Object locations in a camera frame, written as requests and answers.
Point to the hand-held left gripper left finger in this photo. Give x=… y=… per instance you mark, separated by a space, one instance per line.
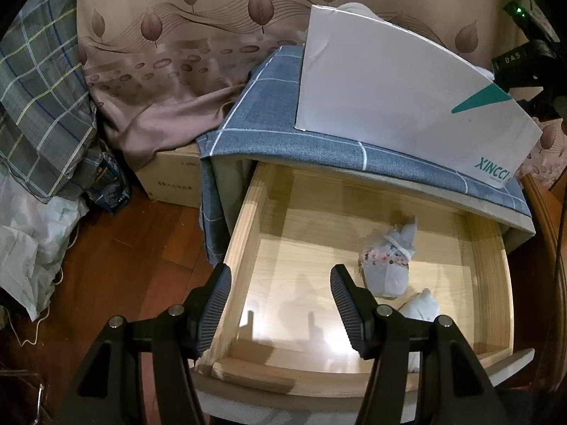
x=212 y=314

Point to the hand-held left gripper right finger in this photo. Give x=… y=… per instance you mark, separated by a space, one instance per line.
x=350 y=314

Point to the grey plaid cloth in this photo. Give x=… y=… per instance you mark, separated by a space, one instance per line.
x=40 y=97

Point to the white cardboard box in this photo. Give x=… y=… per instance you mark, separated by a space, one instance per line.
x=390 y=88

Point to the wooden drawer with grey front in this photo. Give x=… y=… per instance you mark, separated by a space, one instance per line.
x=310 y=239

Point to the brown cardboard box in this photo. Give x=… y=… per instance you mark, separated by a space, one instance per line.
x=172 y=177

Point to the white plastic bag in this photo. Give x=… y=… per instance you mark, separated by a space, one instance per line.
x=26 y=239

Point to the blue checked cloth cover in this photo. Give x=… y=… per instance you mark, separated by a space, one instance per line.
x=265 y=115

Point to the floral light blue underwear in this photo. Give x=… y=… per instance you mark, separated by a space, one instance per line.
x=387 y=270

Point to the blue packet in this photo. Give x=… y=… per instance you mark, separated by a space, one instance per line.
x=110 y=186

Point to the wooden bed frame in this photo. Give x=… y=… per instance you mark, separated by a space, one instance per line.
x=547 y=221

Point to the white underwear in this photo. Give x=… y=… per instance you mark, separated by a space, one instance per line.
x=359 y=9
x=485 y=73
x=421 y=312

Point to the beige leaf print curtain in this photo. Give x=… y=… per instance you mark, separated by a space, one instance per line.
x=177 y=75

